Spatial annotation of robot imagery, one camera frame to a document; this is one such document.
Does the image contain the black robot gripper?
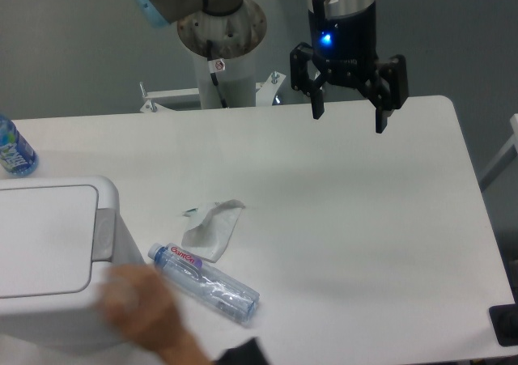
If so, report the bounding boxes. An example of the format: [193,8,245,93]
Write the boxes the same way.
[290,0,408,134]

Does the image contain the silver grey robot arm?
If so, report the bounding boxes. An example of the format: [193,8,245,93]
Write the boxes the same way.
[135,0,409,133]

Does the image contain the black sleeve forearm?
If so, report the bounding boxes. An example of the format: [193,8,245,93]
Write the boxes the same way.
[157,332,272,365]

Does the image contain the white trash can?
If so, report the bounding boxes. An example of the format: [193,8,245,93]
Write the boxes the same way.
[1,176,144,353]

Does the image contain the white trash can lid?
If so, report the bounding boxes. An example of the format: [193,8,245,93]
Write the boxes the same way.
[1,185,98,299]

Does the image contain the person's bare hand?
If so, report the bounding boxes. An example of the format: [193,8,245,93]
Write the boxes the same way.
[97,265,192,358]

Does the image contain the crumpled grey wrapper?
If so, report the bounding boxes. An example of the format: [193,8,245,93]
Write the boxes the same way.
[181,199,245,263]

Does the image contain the clear plastic water bottle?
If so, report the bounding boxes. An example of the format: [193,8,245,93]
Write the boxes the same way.
[148,244,260,325]

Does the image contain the black clamp on table edge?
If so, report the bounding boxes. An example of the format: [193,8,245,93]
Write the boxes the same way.
[489,303,517,347]

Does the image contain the blue labelled water bottle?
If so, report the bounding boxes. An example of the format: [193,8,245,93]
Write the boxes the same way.
[1,115,39,177]

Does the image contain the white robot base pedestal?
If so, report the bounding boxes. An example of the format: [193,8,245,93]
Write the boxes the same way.
[140,0,286,112]

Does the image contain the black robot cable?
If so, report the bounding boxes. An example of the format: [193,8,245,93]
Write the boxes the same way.
[206,39,227,109]

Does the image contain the white metal frame right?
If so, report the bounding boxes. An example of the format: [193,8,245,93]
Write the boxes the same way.
[478,113,517,192]

